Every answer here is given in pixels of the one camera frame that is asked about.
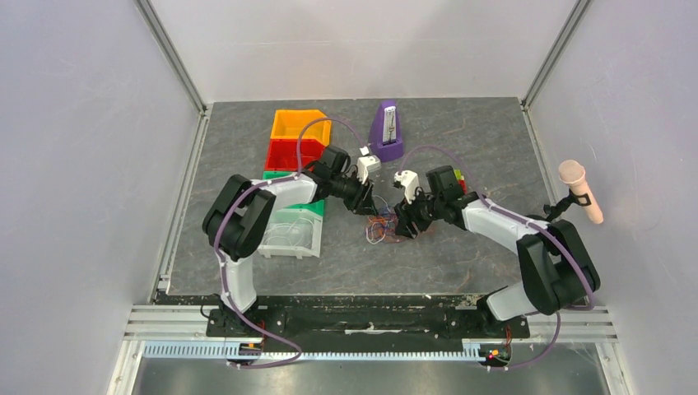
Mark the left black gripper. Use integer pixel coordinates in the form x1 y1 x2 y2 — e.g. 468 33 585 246
330 170 379 217

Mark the coloured wire bundle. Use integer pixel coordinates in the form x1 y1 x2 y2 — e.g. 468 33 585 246
365 209 437 245

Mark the white wire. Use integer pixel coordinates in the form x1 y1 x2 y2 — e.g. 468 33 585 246
264 216 318 248

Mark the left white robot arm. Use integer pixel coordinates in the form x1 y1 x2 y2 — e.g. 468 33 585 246
202 146 380 336

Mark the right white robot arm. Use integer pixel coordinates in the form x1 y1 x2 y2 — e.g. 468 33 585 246
393 165 601 336

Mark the green plastic bin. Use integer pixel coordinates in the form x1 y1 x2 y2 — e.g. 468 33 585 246
262 171 325 216

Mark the toy brick stack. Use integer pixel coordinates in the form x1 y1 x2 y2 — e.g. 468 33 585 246
454 169 468 193

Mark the purple metronome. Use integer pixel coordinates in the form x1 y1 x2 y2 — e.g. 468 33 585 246
369 100 404 163

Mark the clear white plastic bin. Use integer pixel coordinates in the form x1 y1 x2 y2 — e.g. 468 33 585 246
258 209 323 259

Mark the red plastic bin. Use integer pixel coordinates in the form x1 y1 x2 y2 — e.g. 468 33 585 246
263 139 325 171

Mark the orange plastic bin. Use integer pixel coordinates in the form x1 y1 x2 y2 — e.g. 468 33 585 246
270 109 332 146

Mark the pink microphone on stand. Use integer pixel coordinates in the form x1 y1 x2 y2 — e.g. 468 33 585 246
546 160 604 225

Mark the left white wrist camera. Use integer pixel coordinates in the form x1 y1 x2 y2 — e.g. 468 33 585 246
356 146 381 184

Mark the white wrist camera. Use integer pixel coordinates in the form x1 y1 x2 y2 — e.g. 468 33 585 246
393 170 421 204
356 146 381 184

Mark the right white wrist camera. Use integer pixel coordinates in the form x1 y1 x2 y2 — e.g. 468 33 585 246
393 170 421 204

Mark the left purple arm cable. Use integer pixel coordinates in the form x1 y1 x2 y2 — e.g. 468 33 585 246
212 117 367 369

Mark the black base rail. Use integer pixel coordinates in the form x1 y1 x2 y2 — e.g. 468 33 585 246
154 293 530 354

